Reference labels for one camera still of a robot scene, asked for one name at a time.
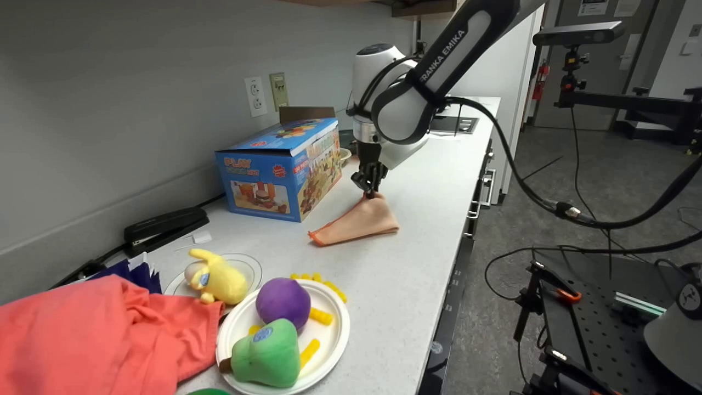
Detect red fire extinguisher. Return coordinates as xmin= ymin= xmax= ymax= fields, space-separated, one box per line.
xmin=533 ymin=61 xmax=553 ymax=103

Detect navy blue cloth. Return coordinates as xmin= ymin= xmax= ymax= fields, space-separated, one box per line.
xmin=86 ymin=250 xmax=164 ymax=295

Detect black stapler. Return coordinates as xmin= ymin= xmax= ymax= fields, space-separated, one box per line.
xmin=120 ymin=205 xmax=211 ymax=260

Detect purple plush ball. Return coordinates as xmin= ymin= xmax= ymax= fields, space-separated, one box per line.
xmin=254 ymin=277 xmax=314 ymax=337

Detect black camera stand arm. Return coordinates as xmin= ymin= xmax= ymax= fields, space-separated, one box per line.
xmin=555 ymin=44 xmax=702 ymax=149

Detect yellow crinkle toy fries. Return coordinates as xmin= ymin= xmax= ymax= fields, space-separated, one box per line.
xmin=290 ymin=270 xmax=352 ymax=306

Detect blue play food box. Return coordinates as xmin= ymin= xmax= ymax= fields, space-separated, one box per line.
xmin=212 ymin=106 xmax=347 ymax=225

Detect green white bar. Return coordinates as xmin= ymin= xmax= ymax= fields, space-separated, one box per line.
xmin=612 ymin=289 xmax=669 ymax=318

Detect white wall outlet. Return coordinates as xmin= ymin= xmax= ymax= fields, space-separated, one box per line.
xmin=244 ymin=74 xmax=271 ymax=118

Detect yellow toy fry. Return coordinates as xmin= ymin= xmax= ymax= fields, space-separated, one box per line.
xmin=296 ymin=337 xmax=325 ymax=368
xmin=308 ymin=306 xmax=335 ymax=327

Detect grey rounded device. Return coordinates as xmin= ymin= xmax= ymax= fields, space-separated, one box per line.
xmin=642 ymin=261 xmax=702 ymax=390

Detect black perforated table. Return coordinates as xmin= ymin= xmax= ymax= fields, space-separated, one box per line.
xmin=535 ymin=248 xmax=702 ymax=395

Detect silver drawer handle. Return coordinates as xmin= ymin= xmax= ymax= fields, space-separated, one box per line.
xmin=478 ymin=168 xmax=501 ymax=208

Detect white paper plate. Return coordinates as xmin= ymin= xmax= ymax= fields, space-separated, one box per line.
xmin=215 ymin=277 xmax=354 ymax=395

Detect yellow plush toy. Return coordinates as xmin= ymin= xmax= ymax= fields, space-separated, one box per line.
xmin=183 ymin=245 xmax=252 ymax=308

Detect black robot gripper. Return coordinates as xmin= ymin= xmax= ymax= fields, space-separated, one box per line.
xmin=352 ymin=138 xmax=390 ymax=199

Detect beige wall switch plate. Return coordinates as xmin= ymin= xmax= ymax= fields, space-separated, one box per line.
xmin=267 ymin=71 xmax=293 ymax=113

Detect orange microfibre towel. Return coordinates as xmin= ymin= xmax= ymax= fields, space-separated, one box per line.
xmin=308 ymin=195 xmax=401 ymax=248

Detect black clamp stand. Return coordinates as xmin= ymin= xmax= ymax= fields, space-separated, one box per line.
xmin=512 ymin=260 xmax=585 ymax=346

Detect green plush pear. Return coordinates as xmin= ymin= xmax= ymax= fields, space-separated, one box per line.
xmin=218 ymin=318 xmax=302 ymax=390

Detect small white plate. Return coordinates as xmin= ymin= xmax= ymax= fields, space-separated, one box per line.
xmin=164 ymin=250 xmax=265 ymax=299

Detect red crumpled cloth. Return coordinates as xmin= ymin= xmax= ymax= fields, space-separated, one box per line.
xmin=0 ymin=275 xmax=227 ymax=395

